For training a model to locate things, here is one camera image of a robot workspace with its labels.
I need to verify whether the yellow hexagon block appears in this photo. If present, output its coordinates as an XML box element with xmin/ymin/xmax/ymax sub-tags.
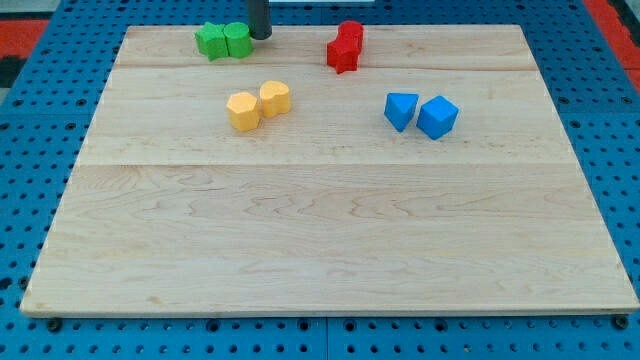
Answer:
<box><xmin>226</xmin><ymin>92</ymin><xmax>260</xmax><ymax>132</ymax></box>

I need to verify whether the red star block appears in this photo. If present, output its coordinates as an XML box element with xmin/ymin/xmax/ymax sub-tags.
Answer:
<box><xmin>326</xmin><ymin>37</ymin><xmax>361</xmax><ymax>74</ymax></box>

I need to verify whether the green star block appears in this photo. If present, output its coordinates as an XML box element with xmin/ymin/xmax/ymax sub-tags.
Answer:
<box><xmin>194</xmin><ymin>22</ymin><xmax>229</xmax><ymax>61</ymax></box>

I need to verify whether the light wooden board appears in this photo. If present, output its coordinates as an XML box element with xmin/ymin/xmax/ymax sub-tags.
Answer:
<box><xmin>21</xmin><ymin>25</ymin><xmax>639</xmax><ymax>318</ymax></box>

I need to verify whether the yellow heart block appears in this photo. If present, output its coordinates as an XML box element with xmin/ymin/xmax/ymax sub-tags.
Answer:
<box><xmin>259</xmin><ymin>80</ymin><xmax>291</xmax><ymax>118</ymax></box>

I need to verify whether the blue triangle block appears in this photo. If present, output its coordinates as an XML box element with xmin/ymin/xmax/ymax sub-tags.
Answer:
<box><xmin>384</xmin><ymin>92</ymin><xmax>419</xmax><ymax>132</ymax></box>

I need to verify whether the blue cube block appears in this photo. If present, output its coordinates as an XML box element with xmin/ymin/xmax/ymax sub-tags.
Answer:
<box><xmin>416</xmin><ymin>95</ymin><xmax>459</xmax><ymax>140</ymax></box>

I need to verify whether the red rounded block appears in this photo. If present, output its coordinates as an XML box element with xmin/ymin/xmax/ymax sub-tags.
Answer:
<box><xmin>337</xmin><ymin>20</ymin><xmax>364</xmax><ymax>53</ymax></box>

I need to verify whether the green cylinder block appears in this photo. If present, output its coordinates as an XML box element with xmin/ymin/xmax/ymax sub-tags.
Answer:
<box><xmin>223</xmin><ymin>22</ymin><xmax>253</xmax><ymax>58</ymax></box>

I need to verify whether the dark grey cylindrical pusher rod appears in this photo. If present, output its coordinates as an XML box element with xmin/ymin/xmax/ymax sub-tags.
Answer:
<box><xmin>245</xmin><ymin>0</ymin><xmax>272</xmax><ymax>40</ymax></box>

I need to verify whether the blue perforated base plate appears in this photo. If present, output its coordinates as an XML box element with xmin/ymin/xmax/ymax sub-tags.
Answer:
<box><xmin>1</xmin><ymin>1</ymin><xmax>639</xmax><ymax>359</ymax></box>

